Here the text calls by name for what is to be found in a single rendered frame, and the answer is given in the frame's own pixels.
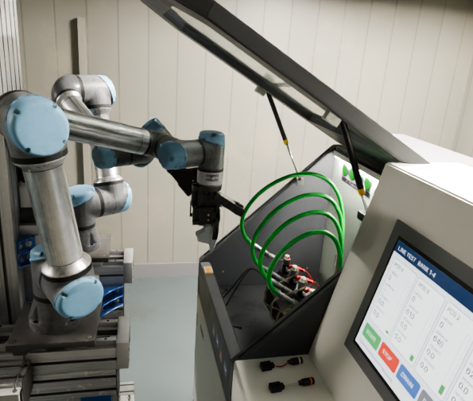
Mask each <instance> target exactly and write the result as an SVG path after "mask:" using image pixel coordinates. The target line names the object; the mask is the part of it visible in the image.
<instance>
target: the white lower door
mask: <svg viewBox="0 0 473 401"><path fill-rule="evenodd" d="M196 325H197V330H196V365H195V383H194V399H192V401H226V397H225V394H224V390H223V385H222V382H221V379H220V375H219V369H218V367H217V363H216V360H215V354H214V352H213V348H212V345H211V339H210V337H209V333H208V330H207V324H206V321H205V318H204V312H203V309H202V305H201V303H200V297H199V296H198V312H196Z"/></svg>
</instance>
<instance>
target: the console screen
mask: <svg viewBox="0 0 473 401"><path fill-rule="evenodd" d="M344 345H345V346H346V348H347V349H348V351H349V352H350V354H351V355H352V356H353V357H354V359H355V361H356V362H357V364H358V365H359V367H360V368H361V369H362V370H363V372H364V373H365V375H366V377H367V378H368V380H369V381H370V382H371V383H372V385H373V386H374V388H375V389H376V391H377V392H378V394H379V395H380V396H381V397H382V399H383V401H473V268H471V267H469V266H468V265H467V264H466V263H464V262H462V261H461V260H459V259H457V258H456V257H455V256H454V255H452V254H450V253H449V252H447V251H445V250H444V249H443V248H442V247H440V246H438V245H437V244H435V243H433V242H432V241H431V240H430V239H428V238H426V237H425V236H423V235H422V234H421V233H419V232H417V231H416V230H414V229H413V228H411V227H410V226H409V225H407V224H405V223H404V222H402V221H401V220H397V221H396V224H395V225H394V229H393V231H392V232H391V235H390V237H389V240H388V242H387V244H386V247H385V249H384V252H383V253H382V257H381V258H380V260H379V263H378V265H377V268H376V270H375V272H374V275H373V277H372V279H371V281H370V285H369V286H368V288H367V291H366V293H365V296H364V298H363V301H362V303H361V305H360V307H359V310H358V313H357V314H356V316H355V319H354V321H353V324H352V326H351V329H350V331H349V333H348V335H347V338H346V340H345V342H344Z"/></svg>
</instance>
